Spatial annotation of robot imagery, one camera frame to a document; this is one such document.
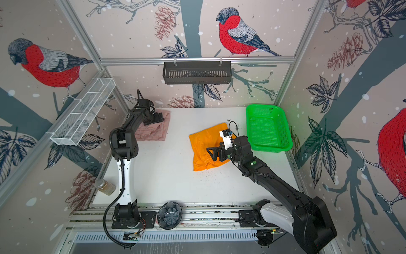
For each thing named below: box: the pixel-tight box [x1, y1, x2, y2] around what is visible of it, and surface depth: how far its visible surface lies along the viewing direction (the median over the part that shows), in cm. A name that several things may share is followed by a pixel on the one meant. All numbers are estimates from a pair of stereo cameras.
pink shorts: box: [134, 109, 171, 141], surface depth 108 cm
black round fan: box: [157, 201, 183, 230], surface depth 75 cm
